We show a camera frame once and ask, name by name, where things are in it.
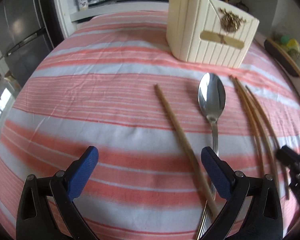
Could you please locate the large steel spoon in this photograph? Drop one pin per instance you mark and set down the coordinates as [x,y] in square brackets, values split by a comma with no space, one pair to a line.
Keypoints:
[212,97]

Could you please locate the pink striped tablecloth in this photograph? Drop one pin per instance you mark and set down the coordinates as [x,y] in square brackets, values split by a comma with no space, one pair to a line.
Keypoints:
[90,92]

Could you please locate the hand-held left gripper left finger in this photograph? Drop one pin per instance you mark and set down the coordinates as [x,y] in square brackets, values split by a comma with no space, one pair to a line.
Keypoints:
[83,172]

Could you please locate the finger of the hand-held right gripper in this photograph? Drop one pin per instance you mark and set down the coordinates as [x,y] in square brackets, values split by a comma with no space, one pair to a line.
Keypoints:
[288,156]

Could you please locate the white spice jar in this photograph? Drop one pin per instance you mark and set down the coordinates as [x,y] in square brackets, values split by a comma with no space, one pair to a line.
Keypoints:
[82,2]

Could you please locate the plastic bag with yellow sponges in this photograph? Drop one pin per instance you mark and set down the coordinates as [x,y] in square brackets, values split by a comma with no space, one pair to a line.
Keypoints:
[291,45]

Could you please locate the grey refrigerator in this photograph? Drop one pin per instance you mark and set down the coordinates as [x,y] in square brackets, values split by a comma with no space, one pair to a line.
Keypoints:
[20,30]

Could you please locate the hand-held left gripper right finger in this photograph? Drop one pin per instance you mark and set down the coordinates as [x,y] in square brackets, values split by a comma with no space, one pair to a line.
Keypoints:
[215,172]

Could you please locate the wooden cutting board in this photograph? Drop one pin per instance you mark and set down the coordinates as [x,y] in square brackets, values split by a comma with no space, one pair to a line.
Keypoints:
[293,63]

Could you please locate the dark kettle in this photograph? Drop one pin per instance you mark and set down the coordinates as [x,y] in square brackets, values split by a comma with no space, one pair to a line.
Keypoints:
[241,6]

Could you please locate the cream plastic utensil box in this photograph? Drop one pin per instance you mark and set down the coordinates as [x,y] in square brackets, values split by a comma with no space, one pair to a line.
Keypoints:
[202,37]

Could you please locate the black board holder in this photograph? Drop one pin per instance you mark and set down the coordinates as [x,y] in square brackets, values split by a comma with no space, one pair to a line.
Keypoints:
[281,56]

